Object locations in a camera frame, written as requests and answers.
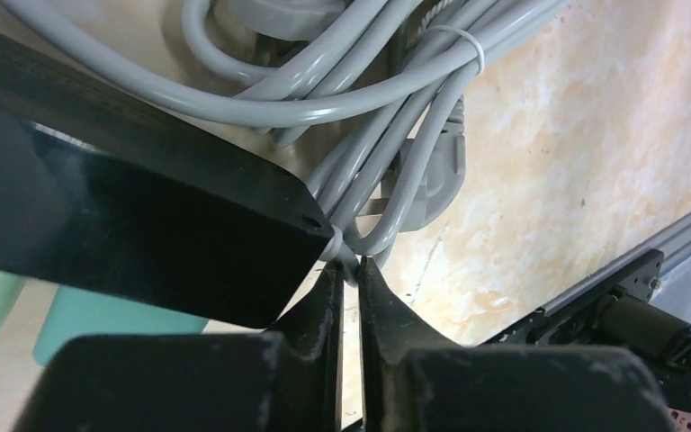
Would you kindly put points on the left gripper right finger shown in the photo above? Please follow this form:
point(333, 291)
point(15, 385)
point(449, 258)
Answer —
point(416, 379)

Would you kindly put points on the teal plug on black strip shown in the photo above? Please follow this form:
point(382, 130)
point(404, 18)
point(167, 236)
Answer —
point(76, 312)

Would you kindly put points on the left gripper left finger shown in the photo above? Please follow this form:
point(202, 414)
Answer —
point(286, 378)

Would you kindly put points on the black power strip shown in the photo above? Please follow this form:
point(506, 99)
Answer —
point(103, 192)

